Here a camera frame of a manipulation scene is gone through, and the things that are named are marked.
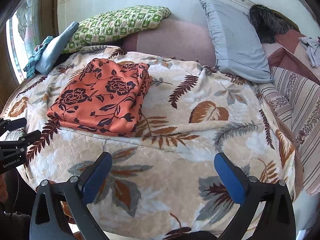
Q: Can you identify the orange floral garment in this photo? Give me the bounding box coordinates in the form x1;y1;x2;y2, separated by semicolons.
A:
47;58;152;137

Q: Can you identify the teal patterned cloth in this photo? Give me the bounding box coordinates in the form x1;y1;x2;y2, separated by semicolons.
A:
23;36;53;79

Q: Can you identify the small blue pillow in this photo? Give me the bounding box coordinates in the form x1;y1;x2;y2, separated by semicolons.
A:
35;21;79;75

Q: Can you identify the stained glass window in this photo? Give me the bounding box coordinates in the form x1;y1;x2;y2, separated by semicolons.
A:
6;0;41;83

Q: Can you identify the cream leaf-pattern fleece blanket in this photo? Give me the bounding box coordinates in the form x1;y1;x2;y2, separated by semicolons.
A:
1;46;300;239

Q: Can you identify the striped floral bed cover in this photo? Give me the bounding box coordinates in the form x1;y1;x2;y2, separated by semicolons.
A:
258;67;319;196

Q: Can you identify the green white patterned pillow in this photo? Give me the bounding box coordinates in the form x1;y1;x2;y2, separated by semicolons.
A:
63;5;171;54

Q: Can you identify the maroon patterned quilt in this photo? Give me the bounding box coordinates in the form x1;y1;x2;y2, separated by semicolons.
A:
263;29;319;85

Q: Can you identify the light blue ruffled pillow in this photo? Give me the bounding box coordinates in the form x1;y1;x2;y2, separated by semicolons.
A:
200;0;272;83

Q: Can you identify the grey crumpled cloth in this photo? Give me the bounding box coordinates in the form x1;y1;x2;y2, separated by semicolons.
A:
299;37;320;68

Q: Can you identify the dark furry cushion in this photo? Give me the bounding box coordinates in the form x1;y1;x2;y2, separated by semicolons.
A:
249;4;300;44

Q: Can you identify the mauve bed sheet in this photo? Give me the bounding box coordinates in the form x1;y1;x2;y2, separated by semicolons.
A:
123;17;216;67

